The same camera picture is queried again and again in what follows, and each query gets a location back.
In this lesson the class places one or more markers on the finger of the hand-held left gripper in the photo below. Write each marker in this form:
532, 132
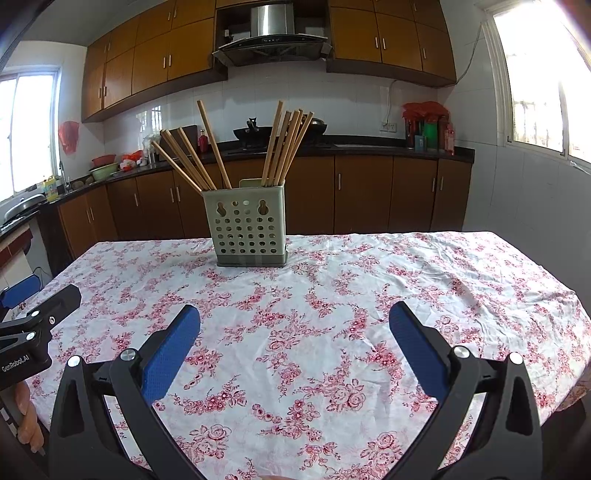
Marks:
55, 307
21, 290

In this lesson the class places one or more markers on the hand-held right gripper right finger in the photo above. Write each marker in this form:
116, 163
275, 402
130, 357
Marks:
418, 350

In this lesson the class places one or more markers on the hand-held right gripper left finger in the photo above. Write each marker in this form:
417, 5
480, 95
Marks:
171, 355

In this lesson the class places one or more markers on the green perforated chopstick holder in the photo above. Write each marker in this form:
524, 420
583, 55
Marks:
249, 249

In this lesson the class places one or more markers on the person's left hand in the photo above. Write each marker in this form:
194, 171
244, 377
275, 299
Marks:
30, 420

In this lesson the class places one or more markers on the yellow dish soap bottle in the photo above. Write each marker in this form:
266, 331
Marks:
50, 189

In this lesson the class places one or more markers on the red floral tablecloth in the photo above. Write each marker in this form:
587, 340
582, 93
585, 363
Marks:
300, 323

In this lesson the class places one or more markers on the sink faucet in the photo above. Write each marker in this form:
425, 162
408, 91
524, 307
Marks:
64, 177

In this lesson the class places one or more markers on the green basin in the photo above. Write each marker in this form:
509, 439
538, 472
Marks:
104, 172

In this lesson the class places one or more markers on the red hanging plastic bag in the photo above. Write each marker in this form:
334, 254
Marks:
69, 136

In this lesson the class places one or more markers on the wooden lower cabinets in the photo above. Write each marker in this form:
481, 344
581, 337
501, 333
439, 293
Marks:
369, 194

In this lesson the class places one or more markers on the glass jars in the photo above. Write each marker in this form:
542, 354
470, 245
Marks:
147, 150

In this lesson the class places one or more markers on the blue box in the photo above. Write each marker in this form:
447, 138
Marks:
420, 143

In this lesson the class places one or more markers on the black countertop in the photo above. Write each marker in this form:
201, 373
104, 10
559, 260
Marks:
369, 146

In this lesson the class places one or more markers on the pink bottle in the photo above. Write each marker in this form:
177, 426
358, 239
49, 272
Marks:
449, 141

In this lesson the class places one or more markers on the green container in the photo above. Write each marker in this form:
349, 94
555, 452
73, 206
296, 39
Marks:
430, 134

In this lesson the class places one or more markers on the red bottle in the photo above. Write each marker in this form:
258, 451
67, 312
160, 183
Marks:
202, 141

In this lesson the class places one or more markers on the grey countertop appliance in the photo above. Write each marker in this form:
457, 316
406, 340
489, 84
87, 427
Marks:
190, 134

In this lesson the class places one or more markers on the black wok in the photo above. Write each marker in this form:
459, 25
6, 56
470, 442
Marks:
247, 134

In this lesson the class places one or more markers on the red bag over bottles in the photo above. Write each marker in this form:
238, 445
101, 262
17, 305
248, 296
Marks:
425, 110

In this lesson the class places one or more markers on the dark pot with lid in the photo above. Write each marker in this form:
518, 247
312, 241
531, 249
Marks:
317, 125

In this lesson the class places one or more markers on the long wooden upper cabinet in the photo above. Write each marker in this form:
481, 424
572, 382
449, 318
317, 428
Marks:
152, 60

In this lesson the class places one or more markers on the window with metal grille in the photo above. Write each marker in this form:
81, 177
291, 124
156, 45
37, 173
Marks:
540, 78

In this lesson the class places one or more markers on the short wooden upper cabinet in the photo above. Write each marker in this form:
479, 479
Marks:
392, 41

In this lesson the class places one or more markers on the steel range hood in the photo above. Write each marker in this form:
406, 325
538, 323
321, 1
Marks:
272, 34

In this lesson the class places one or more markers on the window with white frame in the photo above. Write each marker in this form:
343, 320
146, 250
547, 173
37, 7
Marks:
27, 134

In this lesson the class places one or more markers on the wall socket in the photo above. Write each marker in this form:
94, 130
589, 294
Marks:
390, 125

